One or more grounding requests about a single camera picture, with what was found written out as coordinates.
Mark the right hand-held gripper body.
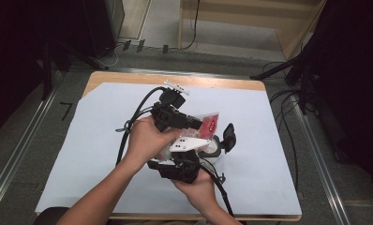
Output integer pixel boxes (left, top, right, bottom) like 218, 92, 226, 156
169, 136, 213, 185

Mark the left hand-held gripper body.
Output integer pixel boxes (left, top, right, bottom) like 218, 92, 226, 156
150, 79, 192, 133

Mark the red and white sugar pouch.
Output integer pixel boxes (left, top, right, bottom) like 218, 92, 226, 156
157, 112, 220, 162

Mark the black flip-lid container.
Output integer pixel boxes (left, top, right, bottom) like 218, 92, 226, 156
197, 122, 238, 164

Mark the person's right hand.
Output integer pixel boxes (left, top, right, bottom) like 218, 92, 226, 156
172, 170, 222, 216

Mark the person's left hand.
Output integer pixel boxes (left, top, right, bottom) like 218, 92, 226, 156
125, 115, 183, 172

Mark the white table sheet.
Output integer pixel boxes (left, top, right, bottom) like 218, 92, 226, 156
35, 82, 303, 218

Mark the black cabinet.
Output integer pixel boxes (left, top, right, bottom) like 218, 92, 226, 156
81, 0, 127, 59

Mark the black metal stand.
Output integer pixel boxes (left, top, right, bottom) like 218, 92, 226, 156
249, 46, 321, 116

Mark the person's dark clothing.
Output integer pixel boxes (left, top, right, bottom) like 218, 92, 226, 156
34, 205, 70, 225

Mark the dark curtain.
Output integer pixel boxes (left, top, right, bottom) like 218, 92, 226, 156
0, 0, 84, 143
312, 0, 373, 205

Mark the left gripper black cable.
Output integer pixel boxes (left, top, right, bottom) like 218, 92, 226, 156
114, 85, 168, 167

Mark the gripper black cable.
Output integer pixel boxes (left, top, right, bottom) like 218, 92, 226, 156
199, 157, 236, 218
114, 85, 168, 167

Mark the metal floor rail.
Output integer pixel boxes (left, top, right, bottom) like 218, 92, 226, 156
0, 70, 67, 218
108, 67, 252, 81
288, 93, 351, 225

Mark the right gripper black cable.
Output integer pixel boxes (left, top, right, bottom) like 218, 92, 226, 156
199, 157, 236, 218

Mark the white floor cable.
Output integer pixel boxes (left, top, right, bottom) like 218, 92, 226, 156
96, 42, 126, 68

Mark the black hanging cable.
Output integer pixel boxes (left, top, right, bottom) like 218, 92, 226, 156
178, 0, 201, 52

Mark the black floor cable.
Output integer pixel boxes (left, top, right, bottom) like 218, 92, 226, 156
261, 60, 302, 192

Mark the wooden shelf frame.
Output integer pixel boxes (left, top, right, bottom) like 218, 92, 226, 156
177, 0, 329, 61

